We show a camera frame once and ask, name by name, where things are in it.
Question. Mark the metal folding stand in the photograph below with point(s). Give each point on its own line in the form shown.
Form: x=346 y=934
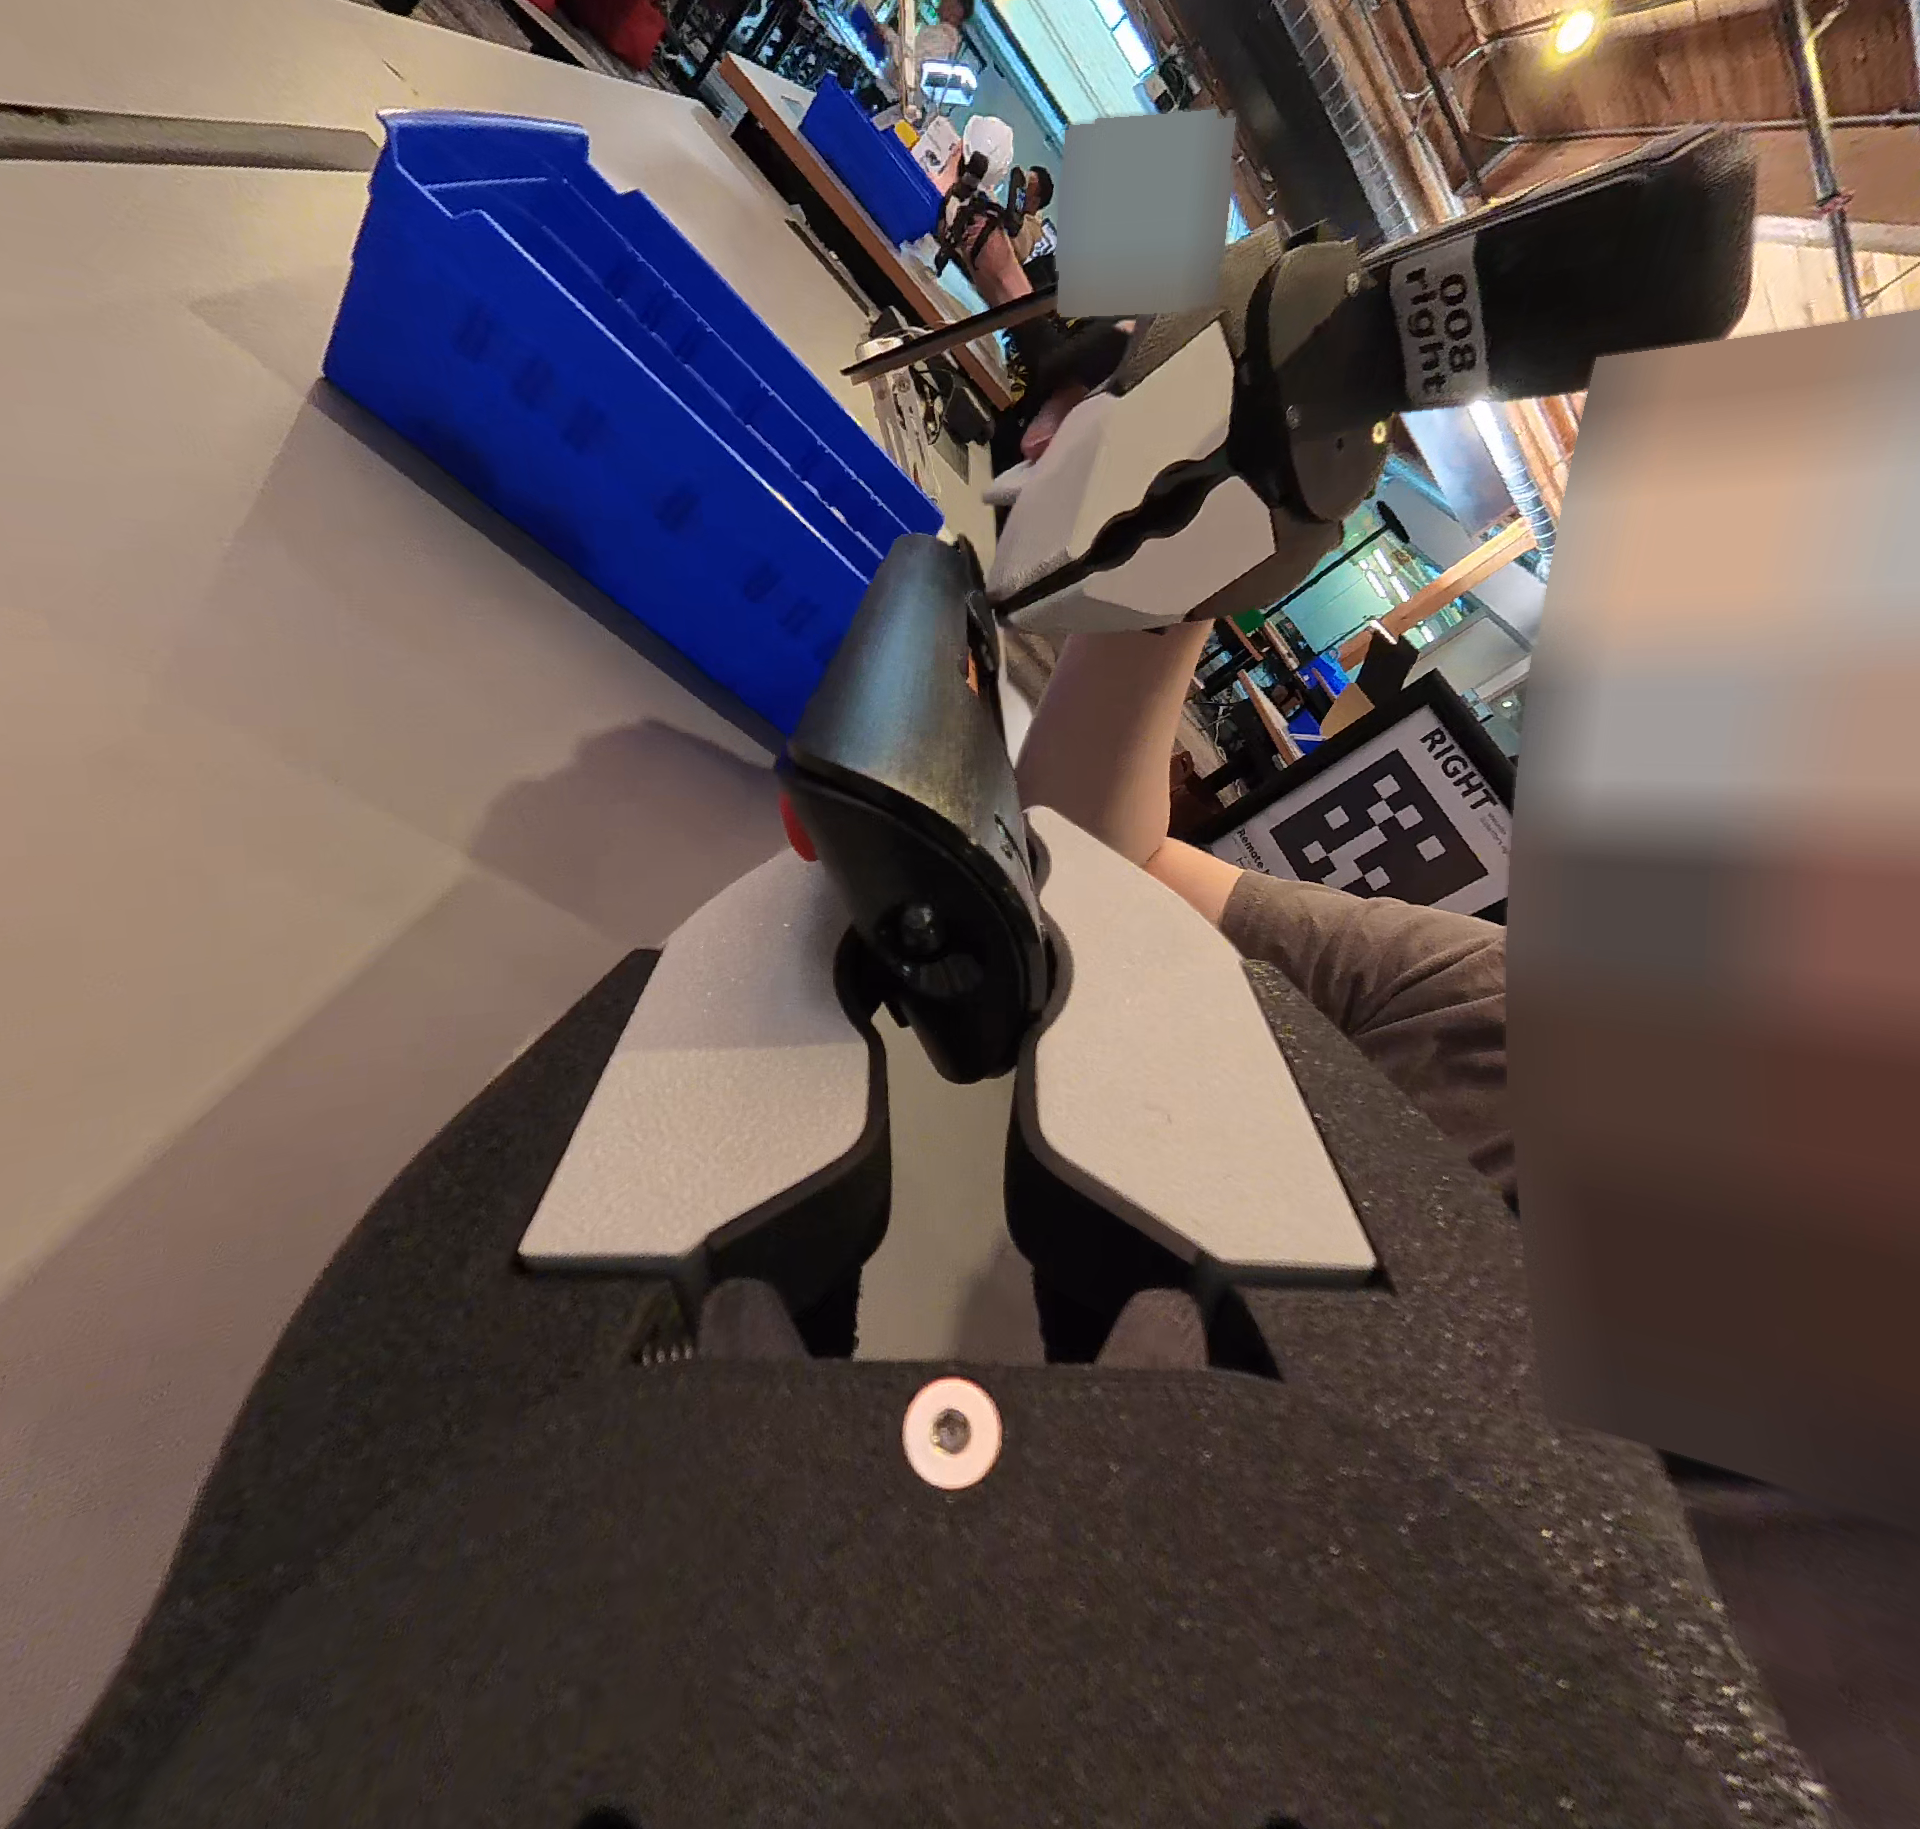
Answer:
x=916 y=427

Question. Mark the black remote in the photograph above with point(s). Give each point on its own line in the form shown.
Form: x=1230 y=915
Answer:
x=900 y=691

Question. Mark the thin black framed board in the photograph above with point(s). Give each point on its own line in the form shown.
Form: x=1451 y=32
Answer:
x=946 y=335

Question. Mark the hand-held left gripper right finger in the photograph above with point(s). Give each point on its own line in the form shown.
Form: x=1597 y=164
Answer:
x=1186 y=1111

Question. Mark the blue plastic bin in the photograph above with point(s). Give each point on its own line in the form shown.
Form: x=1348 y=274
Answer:
x=601 y=389

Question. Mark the ceiling light bulb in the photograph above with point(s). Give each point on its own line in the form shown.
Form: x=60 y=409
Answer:
x=1572 y=29

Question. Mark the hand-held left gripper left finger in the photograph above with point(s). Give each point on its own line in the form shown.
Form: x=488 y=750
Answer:
x=706 y=1095

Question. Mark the black framed marker sign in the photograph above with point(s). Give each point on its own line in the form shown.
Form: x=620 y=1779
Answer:
x=1381 y=825

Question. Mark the blue storage bin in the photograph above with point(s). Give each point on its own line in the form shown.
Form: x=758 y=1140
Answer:
x=878 y=157

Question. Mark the person's right hand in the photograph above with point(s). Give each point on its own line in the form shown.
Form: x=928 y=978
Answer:
x=1047 y=438

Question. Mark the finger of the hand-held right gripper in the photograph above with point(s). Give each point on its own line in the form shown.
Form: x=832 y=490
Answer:
x=1140 y=434
x=1186 y=571

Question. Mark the person's grey-brown t-shirt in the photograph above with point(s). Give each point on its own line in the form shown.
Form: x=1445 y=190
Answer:
x=1381 y=991

